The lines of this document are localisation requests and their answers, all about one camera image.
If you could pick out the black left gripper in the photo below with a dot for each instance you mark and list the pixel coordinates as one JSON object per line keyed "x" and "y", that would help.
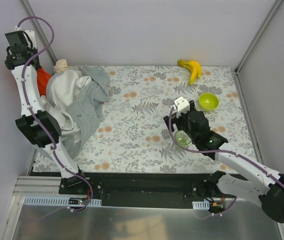
{"x": 16, "y": 38}

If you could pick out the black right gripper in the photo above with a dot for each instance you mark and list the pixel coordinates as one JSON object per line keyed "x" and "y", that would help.
{"x": 173, "y": 119}

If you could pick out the orange cloth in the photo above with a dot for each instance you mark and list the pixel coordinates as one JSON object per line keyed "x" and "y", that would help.
{"x": 43, "y": 78}

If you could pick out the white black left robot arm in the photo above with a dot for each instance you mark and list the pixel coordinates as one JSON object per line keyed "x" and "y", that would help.
{"x": 35, "y": 123}

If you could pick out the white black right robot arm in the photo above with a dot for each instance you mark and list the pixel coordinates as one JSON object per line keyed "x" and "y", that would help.
{"x": 260, "y": 184}

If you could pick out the beige cloth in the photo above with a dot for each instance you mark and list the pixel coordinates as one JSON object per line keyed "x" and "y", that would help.
{"x": 60, "y": 66}

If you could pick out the green translucent plastic cup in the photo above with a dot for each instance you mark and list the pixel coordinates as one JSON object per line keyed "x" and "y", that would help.
{"x": 183, "y": 139}

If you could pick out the lime green bowl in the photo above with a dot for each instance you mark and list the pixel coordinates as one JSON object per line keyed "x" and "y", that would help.
{"x": 208, "y": 101}

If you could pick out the yellow banana bunch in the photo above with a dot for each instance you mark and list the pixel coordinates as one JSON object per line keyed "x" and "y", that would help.
{"x": 194, "y": 67}

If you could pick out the floral patterned table mat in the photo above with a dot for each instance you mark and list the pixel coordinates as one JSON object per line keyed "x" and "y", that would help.
{"x": 132, "y": 136}

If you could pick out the grey white sweatshirt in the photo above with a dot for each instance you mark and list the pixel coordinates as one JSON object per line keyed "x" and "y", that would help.
{"x": 74, "y": 97}

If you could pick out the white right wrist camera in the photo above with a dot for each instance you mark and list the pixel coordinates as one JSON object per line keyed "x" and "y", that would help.
{"x": 181, "y": 106}

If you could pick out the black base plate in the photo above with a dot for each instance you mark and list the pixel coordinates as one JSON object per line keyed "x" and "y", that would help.
{"x": 152, "y": 190}

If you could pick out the white right cable duct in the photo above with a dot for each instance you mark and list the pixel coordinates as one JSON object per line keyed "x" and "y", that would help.
{"x": 201, "y": 205}

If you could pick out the white cable duct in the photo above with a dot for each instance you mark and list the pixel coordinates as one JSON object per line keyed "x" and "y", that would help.
{"x": 201, "y": 205}
{"x": 56, "y": 201}

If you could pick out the white left cable duct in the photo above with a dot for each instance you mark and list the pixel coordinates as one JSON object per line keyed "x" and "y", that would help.
{"x": 56, "y": 201}

